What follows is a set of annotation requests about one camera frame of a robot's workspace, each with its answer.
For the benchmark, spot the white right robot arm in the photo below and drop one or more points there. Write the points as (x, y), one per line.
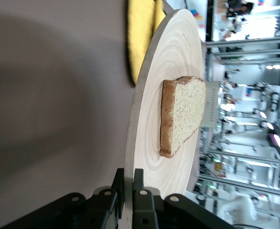
(240, 206)

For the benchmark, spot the slice of brown toast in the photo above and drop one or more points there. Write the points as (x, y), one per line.
(187, 112)

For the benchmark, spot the round light wooden plate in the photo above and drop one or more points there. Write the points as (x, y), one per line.
(178, 57)

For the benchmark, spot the aluminium cell frame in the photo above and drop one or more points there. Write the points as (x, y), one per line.
(249, 52)

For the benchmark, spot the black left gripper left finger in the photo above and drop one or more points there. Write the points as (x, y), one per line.
(101, 207)

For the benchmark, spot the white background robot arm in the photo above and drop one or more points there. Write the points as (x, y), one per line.
(273, 95)

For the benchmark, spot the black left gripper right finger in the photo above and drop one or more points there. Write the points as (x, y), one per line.
(144, 207)

